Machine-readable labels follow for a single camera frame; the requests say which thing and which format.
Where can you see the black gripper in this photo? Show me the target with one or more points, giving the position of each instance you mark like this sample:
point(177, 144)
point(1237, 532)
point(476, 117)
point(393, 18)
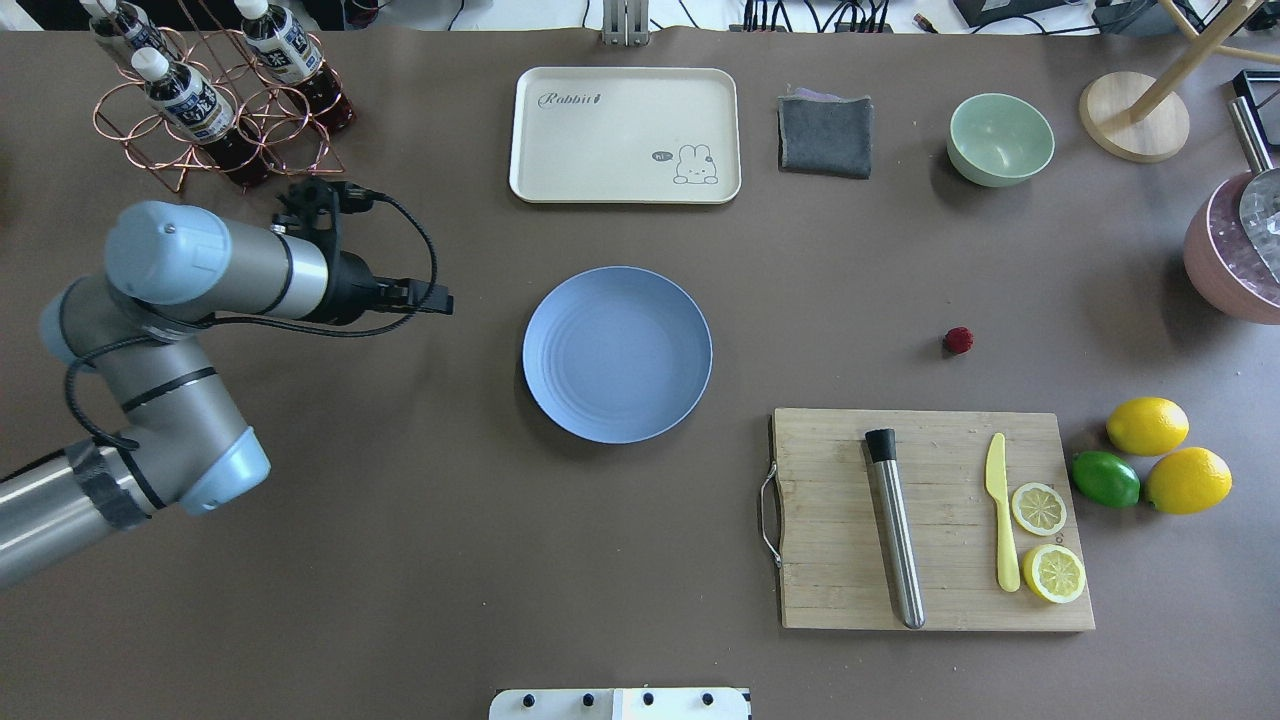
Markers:
point(352, 291)

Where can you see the blue plate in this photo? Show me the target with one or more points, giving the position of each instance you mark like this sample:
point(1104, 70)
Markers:
point(617, 354)

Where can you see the red strawberry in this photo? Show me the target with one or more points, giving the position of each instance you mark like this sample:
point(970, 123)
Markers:
point(958, 340)

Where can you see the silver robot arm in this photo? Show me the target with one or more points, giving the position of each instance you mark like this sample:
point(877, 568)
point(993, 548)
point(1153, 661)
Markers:
point(162, 428)

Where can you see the cream rabbit tray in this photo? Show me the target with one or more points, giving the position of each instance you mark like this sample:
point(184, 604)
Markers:
point(625, 135)

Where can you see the dark drink bottle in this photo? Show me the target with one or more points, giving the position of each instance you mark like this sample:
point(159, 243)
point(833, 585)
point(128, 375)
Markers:
point(121, 28)
point(293, 60)
point(195, 106)

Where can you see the grey folded cloth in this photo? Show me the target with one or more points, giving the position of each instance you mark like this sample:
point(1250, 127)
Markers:
point(826, 134)

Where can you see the steel muddler black cap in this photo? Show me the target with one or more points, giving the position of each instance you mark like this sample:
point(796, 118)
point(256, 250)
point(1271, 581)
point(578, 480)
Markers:
point(884, 470)

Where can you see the wooden cutting board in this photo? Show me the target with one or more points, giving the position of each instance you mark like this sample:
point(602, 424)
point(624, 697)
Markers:
point(835, 539)

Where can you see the green bowl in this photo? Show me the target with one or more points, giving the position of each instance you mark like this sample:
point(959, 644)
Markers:
point(998, 140)

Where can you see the yellow plastic knife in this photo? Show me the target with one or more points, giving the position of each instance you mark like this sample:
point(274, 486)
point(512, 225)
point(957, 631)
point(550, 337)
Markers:
point(995, 477)

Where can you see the lemon half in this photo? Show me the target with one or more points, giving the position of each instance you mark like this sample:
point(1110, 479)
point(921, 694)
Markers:
point(1054, 573)
point(1038, 509)

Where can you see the green lime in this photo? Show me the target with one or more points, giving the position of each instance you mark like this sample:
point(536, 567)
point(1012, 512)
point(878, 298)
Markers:
point(1105, 478)

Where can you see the yellow lemon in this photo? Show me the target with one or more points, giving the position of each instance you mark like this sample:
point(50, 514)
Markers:
point(1189, 480)
point(1147, 426)

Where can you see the wooden cup tree stand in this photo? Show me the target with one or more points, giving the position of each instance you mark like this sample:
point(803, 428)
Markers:
point(1140, 118)

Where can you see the pink bowl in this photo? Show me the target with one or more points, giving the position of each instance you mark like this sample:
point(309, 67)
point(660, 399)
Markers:
point(1221, 261)

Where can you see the metal ice scoop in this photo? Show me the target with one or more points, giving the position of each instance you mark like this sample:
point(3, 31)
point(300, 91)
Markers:
point(1258, 208)

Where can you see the copper wire bottle rack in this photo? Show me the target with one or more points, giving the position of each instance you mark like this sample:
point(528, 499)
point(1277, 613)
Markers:
point(247, 103)

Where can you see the aluminium frame post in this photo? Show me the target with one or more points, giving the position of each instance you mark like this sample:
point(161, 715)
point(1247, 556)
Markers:
point(625, 23)

